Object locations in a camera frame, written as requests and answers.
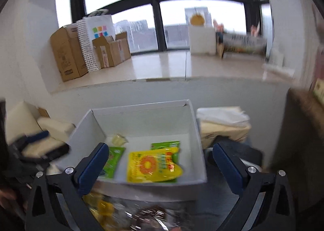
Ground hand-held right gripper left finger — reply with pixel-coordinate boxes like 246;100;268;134
25;142;110;231

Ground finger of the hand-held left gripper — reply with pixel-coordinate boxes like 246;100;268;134
9;130;50;151
20;144;70;164

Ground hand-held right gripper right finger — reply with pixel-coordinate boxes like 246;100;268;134
212;142;296;231

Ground clear packet of brown snacks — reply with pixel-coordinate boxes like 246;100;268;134
127;206;178;231

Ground white cardboard box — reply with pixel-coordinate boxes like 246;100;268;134
66;99;207;202

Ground yellow wrapped snacks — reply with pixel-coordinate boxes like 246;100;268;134
83;193;120;231

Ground person's left hand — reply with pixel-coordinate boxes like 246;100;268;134
0;187;28;217

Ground cream foam block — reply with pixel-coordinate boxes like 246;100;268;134
5;101;41;143
23;117;76;157

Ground large green snack packet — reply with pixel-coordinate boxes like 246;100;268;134
100;146;126;179

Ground small yellow jelly cup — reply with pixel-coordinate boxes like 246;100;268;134
111;133;128;147

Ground yellow snack packet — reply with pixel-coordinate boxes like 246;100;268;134
126;147;184;184

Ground small green snack packet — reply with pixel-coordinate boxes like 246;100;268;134
151;141;181;151

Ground tall brown cardboard box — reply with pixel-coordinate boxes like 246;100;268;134
50;26;89;82

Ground polka dot paper bag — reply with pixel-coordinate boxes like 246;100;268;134
76;18;101;72

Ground open brown cardboard box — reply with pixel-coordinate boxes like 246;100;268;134
92;35;122;69

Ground low brown cardboard box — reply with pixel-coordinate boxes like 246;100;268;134
115;32;132;62

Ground long printed carton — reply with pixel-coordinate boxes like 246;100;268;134
222;34;268;56

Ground white bag with coloured squares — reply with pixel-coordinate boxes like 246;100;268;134
83;14;116;42

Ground white foam box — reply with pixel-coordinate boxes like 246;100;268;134
189;26;217;56

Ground pink toy figure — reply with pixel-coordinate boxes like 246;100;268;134
213;19;225;33
250;22;262;36

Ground orange round fruit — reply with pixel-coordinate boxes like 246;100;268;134
190;13;205;27

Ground black window frame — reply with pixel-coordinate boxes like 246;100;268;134
69;0;273;53

